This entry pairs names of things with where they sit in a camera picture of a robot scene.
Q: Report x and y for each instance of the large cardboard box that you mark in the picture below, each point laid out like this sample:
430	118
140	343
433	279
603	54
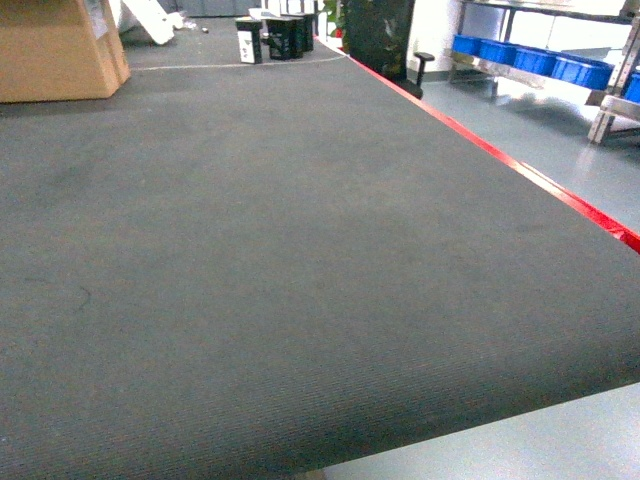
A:
60	50

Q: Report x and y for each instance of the white black small box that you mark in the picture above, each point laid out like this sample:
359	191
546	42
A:
248	34

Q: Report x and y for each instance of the dark green table mat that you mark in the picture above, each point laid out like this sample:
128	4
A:
243	273

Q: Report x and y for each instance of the stainless steel flow rack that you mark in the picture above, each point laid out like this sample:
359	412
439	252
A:
610	87

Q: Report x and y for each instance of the black chair armrest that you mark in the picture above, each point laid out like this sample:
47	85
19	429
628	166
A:
423	58

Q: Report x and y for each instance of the black box on floor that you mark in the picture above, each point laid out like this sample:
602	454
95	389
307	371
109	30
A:
285	38

